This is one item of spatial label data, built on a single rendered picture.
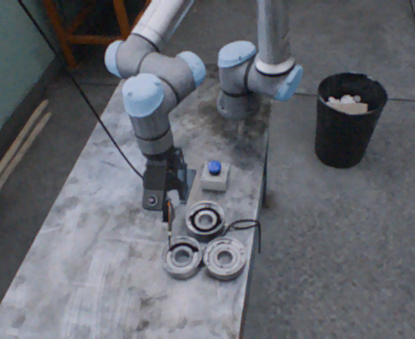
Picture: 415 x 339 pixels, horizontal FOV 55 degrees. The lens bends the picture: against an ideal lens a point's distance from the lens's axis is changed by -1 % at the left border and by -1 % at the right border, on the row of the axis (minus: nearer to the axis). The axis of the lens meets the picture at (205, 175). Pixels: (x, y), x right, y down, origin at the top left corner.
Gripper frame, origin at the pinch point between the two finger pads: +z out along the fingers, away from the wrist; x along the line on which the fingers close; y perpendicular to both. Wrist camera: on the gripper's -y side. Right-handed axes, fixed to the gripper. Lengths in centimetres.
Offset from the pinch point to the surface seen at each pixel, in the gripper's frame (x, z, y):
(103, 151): 31.9, 13.2, 28.3
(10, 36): 152, 45, 149
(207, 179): -5.8, 8.6, 16.7
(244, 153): -14.0, 13.2, 32.2
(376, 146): -78, 93, 120
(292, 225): -33, 93, 60
